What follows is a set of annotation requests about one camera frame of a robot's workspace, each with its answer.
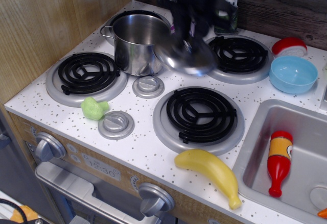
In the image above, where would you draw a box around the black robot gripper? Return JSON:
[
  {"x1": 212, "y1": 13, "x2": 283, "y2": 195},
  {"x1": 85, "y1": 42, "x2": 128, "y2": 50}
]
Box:
[{"x1": 158, "y1": 0, "x2": 236, "y2": 45}]

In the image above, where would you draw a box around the yellow toy banana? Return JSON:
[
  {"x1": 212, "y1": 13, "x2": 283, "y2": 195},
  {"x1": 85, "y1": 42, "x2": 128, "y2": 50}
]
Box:
[{"x1": 174, "y1": 149, "x2": 242, "y2": 210}]

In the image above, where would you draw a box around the grey stove knob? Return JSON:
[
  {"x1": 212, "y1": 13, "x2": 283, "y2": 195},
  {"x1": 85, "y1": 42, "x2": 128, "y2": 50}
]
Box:
[
  {"x1": 98, "y1": 111, "x2": 135, "y2": 140},
  {"x1": 132, "y1": 76, "x2": 165, "y2": 99}
]

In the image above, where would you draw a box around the left oven dial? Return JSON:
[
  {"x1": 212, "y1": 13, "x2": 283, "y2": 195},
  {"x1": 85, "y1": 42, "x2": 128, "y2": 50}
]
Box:
[{"x1": 35, "y1": 132, "x2": 66, "y2": 162}]

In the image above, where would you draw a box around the right oven dial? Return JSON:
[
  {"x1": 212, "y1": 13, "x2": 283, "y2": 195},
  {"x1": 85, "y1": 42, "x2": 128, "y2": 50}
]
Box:
[{"x1": 138, "y1": 183, "x2": 175, "y2": 217}]

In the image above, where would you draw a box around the light blue bowl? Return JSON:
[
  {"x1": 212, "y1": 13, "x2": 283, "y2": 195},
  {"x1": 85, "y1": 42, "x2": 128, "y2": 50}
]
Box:
[{"x1": 269, "y1": 56, "x2": 318, "y2": 94}]

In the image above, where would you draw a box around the red toy ketchup bottle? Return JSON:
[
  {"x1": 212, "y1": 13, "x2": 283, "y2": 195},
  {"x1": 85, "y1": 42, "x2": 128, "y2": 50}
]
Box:
[{"x1": 267, "y1": 131, "x2": 293, "y2": 197}]

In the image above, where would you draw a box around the grey stove top knob middle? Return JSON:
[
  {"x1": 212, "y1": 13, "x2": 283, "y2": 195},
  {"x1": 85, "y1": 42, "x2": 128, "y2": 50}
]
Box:
[{"x1": 132, "y1": 76, "x2": 165, "y2": 99}]

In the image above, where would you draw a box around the back right black burner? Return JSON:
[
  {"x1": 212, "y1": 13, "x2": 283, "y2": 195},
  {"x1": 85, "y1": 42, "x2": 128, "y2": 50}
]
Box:
[{"x1": 206, "y1": 35, "x2": 274, "y2": 85}]

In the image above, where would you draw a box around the oven dial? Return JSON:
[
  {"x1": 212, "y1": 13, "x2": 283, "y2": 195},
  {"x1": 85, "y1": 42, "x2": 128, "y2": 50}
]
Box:
[
  {"x1": 138, "y1": 183, "x2": 175, "y2": 217},
  {"x1": 35, "y1": 132, "x2": 66, "y2": 162}
]

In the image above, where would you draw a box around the green toy broccoli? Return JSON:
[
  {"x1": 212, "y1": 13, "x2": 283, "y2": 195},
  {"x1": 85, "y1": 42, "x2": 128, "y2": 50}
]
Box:
[{"x1": 80, "y1": 97, "x2": 109, "y2": 120}]

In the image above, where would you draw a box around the orange toy carrot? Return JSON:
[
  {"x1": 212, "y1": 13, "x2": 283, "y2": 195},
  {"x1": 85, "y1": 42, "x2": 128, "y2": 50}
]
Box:
[{"x1": 317, "y1": 208, "x2": 327, "y2": 219}]

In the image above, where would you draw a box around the steel pot lid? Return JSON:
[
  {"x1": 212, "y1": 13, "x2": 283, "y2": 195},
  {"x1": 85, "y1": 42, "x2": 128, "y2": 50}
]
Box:
[{"x1": 154, "y1": 35, "x2": 217, "y2": 76}]

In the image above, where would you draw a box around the front left black burner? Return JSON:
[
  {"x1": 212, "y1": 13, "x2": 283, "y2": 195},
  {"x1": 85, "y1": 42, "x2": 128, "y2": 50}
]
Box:
[{"x1": 45, "y1": 52, "x2": 128, "y2": 107}]

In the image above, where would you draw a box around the orange object on floor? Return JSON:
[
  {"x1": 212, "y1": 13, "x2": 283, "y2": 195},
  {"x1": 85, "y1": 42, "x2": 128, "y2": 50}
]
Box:
[{"x1": 10, "y1": 206, "x2": 39, "y2": 223}]

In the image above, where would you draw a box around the grey oven door handle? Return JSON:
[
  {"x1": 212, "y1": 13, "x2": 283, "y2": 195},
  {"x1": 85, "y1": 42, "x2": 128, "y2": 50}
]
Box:
[{"x1": 35, "y1": 162, "x2": 162, "y2": 223}]

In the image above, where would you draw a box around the stainless steel pot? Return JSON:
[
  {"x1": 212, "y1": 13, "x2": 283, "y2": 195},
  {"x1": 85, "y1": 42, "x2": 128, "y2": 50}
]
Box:
[{"x1": 100, "y1": 14, "x2": 171, "y2": 76}]

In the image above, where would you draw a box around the front right black burner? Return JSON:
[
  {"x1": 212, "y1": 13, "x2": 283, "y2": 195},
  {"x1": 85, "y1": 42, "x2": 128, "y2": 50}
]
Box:
[{"x1": 153, "y1": 87, "x2": 245, "y2": 156}]

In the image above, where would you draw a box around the silver sink basin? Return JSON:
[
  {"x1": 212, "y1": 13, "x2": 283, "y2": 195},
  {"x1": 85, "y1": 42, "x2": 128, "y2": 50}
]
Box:
[{"x1": 233, "y1": 99, "x2": 326, "y2": 223}]

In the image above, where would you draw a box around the black cable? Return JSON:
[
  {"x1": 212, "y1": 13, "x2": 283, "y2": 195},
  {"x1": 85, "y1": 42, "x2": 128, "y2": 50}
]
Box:
[{"x1": 0, "y1": 197, "x2": 28, "y2": 224}]

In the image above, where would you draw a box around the green can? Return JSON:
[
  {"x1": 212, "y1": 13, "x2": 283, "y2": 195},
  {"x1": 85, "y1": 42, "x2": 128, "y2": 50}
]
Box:
[{"x1": 214, "y1": 7, "x2": 238, "y2": 35}]

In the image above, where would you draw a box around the grey stove top knob front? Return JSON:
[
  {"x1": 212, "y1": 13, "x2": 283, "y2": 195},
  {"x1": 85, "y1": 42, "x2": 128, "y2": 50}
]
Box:
[{"x1": 98, "y1": 111, "x2": 135, "y2": 140}]

